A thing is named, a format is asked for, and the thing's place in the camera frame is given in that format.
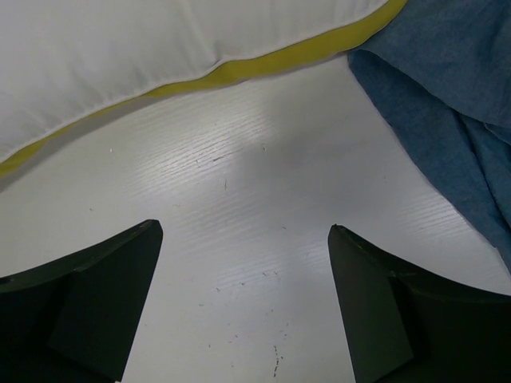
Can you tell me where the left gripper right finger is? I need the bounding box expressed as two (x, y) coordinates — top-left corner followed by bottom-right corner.
(328, 225), (510, 382)

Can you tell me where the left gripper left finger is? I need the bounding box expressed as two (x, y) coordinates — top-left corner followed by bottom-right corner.
(1, 219), (162, 382)

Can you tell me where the blue pillowcase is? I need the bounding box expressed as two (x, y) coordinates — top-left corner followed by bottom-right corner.
(347, 0), (510, 263)

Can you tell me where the white pillow with yellow edge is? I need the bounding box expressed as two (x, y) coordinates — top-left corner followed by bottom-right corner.
(1, 1), (404, 176)

